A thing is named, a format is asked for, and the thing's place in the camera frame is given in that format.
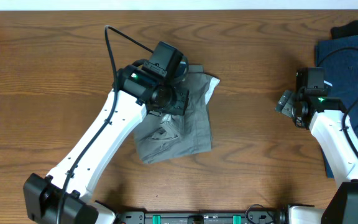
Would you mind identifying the grey shorts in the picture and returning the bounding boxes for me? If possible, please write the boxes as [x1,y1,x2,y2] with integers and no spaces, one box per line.
[134,65,220,164]

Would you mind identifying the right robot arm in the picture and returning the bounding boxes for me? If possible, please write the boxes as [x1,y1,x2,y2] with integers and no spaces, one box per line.
[276,90,358,223]

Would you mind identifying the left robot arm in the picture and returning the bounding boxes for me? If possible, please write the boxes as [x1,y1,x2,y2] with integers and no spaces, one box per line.
[23,62,189,223]

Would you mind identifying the dark blue folded garment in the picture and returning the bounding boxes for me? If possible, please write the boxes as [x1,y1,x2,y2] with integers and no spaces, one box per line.
[314,30,358,179]

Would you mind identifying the black folded garment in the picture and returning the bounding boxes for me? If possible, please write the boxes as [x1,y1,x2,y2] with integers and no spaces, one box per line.
[330,20,358,39]

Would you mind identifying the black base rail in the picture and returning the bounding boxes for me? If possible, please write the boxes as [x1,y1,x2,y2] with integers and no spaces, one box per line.
[113,206,290,224]

